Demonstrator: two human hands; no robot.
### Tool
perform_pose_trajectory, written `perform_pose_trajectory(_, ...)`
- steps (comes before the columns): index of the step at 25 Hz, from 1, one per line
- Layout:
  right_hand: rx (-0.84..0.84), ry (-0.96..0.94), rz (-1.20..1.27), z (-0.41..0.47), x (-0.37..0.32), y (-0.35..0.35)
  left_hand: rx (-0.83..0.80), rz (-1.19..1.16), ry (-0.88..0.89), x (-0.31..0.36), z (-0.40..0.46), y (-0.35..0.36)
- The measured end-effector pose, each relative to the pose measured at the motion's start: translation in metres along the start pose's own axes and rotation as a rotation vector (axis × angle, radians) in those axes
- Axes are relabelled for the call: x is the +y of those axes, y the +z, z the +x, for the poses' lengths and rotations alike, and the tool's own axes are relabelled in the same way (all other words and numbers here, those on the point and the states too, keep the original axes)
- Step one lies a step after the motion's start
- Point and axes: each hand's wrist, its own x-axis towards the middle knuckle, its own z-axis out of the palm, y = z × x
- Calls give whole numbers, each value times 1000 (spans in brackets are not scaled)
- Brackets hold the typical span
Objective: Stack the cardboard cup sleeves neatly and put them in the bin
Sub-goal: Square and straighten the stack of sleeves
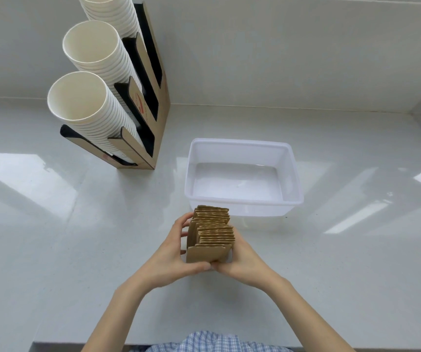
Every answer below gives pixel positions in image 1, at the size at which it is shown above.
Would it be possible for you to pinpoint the person's right hand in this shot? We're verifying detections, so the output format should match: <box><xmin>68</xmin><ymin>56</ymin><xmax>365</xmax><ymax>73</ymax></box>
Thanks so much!
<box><xmin>210</xmin><ymin>236</ymin><xmax>281</xmax><ymax>291</ymax></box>

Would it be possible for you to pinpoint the person's left hand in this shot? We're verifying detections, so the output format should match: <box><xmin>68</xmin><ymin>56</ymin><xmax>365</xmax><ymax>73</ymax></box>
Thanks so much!
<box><xmin>145</xmin><ymin>212</ymin><xmax>212</xmax><ymax>290</ymax></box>

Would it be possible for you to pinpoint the stack of brown cardboard sleeves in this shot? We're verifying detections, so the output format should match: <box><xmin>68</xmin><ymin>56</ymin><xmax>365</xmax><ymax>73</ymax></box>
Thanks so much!
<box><xmin>186</xmin><ymin>205</ymin><xmax>236</xmax><ymax>264</ymax></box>

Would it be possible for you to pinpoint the person's right forearm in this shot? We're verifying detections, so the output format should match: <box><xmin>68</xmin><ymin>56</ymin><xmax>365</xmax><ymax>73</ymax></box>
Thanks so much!
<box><xmin>265</xmin><ymin>275</ymin><xmax>347</xmax><ymax>352</ymax></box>

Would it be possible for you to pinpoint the person's left forearm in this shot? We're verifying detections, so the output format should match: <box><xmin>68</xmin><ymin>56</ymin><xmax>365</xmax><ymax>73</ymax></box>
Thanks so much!
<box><xmin>82</xmin><ymin>269</ymin><xmax>153</xmax><ymax>352</ymax></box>

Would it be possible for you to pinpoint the blue checked shirt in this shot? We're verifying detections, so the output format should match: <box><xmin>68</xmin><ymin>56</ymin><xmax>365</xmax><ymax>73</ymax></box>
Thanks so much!
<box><xmin>124</xmin><ymin>330</ymin><xmax>292</xmax><ymax>352</ymax></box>

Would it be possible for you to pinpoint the clear plastic container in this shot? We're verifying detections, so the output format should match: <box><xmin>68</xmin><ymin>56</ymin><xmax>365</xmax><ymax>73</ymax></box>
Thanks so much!
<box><xmin>184</xmin><ymin>138</ymin><xmax>304</xmax><ymax>217</ymax></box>

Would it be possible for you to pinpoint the black and brown cup holder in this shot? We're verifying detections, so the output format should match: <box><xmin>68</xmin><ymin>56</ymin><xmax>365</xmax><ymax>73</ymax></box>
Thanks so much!
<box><xmin>60</xmin><ymin>3</ymin><xmax>171</xmax><ymax>170</ymax></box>

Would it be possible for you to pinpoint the stack of white paper cups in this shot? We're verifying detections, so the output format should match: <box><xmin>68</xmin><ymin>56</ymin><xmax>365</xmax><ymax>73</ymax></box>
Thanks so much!
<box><xmin>47</xmin><ymin>71</ymin><xmax>140</xmax><ymax>144</ymax></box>
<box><xmin>77</xmin><ymin>0</ymin><xmax>142</xmax><ymax>39</ymax></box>
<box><xmin>62</xmin><ymin>20</ymin><xmax>140</xmax><ymax>89</ymax></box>

